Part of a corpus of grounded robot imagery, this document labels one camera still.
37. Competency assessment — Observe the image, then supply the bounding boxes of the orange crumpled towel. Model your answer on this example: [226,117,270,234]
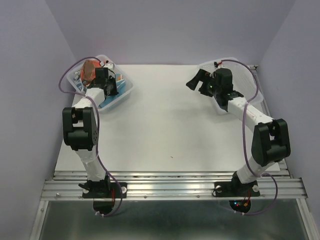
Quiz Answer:
[80,59,101,87]

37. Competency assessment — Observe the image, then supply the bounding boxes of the light blue polka dot towel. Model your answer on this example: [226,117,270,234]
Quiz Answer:
[98,73,131,111]

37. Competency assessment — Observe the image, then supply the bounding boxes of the small patterned towels in basket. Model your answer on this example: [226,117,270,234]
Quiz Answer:
[73,70,86,93]

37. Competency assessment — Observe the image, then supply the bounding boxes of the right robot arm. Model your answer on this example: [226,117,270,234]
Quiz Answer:
[186,68,291,195]

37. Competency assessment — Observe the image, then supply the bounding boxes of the white basket with towels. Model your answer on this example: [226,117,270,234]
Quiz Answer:
[66,54,135,114]

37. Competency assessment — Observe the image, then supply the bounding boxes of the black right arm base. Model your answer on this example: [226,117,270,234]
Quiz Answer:
[212,180,261,198]

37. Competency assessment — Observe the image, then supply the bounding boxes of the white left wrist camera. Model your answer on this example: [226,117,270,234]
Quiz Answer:
[100,60,115,71]

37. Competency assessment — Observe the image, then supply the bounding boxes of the white empty plastic basket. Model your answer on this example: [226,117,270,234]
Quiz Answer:
[197,58,264,115]

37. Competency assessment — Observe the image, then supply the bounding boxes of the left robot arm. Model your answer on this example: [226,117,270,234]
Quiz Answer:
[62,67,118,197]

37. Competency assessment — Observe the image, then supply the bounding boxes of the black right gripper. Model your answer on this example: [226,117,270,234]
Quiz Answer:
[185,69,221,97]

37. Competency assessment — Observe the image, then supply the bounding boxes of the aluminium mounting rail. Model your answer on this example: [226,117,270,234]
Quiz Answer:
[40,170,308,201]

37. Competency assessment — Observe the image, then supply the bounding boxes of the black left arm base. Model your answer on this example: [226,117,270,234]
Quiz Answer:
[78,180,127,199]

